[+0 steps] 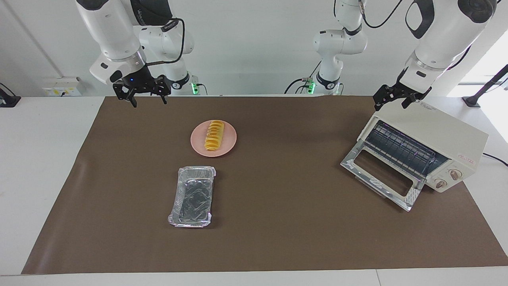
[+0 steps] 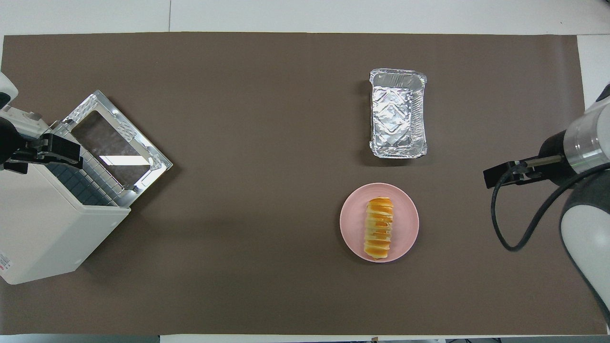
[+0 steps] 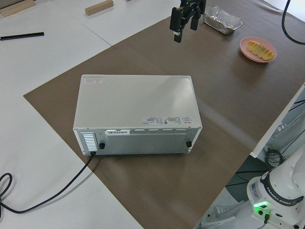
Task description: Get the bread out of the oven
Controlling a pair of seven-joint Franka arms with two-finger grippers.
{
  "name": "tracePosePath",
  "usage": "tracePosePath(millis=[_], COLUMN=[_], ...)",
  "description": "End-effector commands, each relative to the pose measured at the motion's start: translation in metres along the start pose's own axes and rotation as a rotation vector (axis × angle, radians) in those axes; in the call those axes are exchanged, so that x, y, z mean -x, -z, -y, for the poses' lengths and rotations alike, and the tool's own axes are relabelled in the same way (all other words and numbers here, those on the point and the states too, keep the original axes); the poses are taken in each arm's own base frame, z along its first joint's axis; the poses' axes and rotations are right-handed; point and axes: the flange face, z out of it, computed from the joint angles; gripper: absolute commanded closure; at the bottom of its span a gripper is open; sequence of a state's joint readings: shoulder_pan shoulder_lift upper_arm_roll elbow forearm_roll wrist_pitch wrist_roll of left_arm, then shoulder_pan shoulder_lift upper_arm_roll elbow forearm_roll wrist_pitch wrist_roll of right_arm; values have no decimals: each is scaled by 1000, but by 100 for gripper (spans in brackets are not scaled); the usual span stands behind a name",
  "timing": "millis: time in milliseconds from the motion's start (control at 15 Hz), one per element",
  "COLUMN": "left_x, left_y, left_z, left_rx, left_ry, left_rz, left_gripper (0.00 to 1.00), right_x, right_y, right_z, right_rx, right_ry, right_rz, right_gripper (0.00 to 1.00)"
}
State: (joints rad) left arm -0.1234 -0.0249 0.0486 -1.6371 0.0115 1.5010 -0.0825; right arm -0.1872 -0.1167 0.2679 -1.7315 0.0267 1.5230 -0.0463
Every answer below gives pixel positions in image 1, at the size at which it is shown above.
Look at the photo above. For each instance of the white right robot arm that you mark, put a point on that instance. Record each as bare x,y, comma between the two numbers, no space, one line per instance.
115,31

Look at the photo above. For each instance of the golden braided bread loaf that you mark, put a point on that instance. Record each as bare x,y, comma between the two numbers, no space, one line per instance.
214,136

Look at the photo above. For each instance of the cream oven knob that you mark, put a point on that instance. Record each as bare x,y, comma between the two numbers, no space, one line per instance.
441,183
455,174

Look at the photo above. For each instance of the black camera stand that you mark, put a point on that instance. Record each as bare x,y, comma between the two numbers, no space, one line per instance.
482,89

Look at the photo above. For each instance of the aluminium foil baking tray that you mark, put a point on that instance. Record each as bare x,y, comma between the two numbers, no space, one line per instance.
192,198

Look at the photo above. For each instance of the white wall power outlet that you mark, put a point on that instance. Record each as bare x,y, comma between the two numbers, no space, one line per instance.
59,87

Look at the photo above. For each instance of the black clamp mount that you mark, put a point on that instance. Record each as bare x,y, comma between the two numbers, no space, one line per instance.
8,101

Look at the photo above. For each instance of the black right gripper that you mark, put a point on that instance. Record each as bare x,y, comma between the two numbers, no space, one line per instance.
139,81

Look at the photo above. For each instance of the cream toaster oven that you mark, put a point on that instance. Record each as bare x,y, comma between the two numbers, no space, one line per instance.
436,123

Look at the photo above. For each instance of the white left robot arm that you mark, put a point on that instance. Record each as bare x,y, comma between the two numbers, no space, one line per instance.
440,35

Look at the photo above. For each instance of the brown table mat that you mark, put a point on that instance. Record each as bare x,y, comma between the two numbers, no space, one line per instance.
278,238

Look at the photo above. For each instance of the pink round plate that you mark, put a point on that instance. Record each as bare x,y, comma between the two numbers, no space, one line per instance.
230,139

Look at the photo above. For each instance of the glass oven door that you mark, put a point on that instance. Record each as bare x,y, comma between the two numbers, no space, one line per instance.
381,174

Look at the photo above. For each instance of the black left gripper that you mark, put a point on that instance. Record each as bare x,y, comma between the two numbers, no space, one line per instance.
399,90

